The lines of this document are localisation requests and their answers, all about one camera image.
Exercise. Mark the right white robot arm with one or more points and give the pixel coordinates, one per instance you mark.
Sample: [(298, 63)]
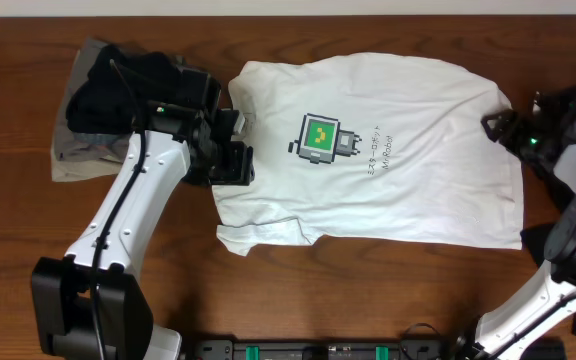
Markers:
[(545, 300)]

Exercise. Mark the grey folded garment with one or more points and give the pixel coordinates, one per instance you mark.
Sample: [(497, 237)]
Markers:
[(81, 147)]

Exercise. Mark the white printed t-shirt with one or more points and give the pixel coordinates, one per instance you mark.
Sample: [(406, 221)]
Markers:
[(370, 145)]

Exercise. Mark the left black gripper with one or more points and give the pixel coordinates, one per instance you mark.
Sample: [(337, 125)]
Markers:
[(239, 171)]

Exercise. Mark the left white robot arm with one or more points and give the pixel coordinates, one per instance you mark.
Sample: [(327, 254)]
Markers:
[(89, 304)]

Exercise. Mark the beige folded garment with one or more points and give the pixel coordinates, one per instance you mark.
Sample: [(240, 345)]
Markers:
[(63, 171)]

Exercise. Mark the black folded garment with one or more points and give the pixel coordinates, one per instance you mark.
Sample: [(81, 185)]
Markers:
[(117, 91)]

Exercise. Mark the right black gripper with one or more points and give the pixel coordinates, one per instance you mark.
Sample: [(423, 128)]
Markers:
[(506, 135)]

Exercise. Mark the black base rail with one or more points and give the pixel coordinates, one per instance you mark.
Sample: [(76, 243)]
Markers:
[(231, 350)]

